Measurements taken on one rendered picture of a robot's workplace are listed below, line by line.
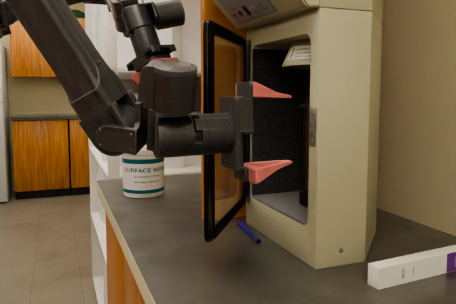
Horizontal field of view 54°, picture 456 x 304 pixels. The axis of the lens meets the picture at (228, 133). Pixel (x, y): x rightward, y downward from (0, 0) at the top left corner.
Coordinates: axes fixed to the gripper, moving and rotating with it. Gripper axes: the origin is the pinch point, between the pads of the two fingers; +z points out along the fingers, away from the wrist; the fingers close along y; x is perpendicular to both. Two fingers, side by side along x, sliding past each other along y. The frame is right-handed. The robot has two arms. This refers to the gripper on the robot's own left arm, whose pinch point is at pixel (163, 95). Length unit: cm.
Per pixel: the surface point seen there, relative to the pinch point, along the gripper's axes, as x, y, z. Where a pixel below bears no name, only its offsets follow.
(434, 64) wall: -54, -35, 12
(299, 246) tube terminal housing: -7.5, -14.3, 38.0
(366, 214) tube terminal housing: -15.4, -25.8, 36.1
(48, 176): -176, 452, -47
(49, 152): -181, 441, -74
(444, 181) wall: -49, -29, 39
